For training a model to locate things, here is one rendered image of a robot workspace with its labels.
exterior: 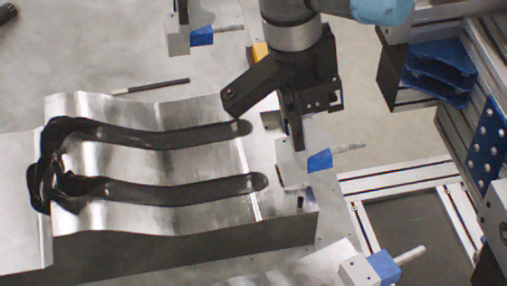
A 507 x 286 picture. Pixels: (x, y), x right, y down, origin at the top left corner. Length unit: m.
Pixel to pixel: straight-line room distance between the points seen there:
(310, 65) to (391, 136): 1.42
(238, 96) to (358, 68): 1.60
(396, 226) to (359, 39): 0.90
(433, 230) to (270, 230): 0.89
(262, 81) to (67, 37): 0.60
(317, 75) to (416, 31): 0.37
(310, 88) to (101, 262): 0.39
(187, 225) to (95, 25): 0.55
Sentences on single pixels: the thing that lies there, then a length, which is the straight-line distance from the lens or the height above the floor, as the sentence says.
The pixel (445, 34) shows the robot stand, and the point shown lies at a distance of 1.49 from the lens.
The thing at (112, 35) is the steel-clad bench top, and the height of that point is 0.80.
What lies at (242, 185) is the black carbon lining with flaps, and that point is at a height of 0.88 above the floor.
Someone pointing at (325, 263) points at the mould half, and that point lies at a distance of 1.22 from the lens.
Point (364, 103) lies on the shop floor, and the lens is 2.60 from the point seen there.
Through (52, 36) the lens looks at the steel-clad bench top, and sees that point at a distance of 1.63.
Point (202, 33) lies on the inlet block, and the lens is 1.39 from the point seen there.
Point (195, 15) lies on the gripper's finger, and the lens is 1.34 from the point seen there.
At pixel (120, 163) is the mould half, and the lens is 1.26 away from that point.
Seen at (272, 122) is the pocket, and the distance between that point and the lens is 1.37.
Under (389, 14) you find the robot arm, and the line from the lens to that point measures 0.96.
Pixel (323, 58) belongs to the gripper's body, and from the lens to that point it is 1.11.
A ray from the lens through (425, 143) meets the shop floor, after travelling 2.53.
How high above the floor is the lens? 1.89
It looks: 50 degrees down
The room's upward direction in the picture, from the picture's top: 2 degrees clockwise
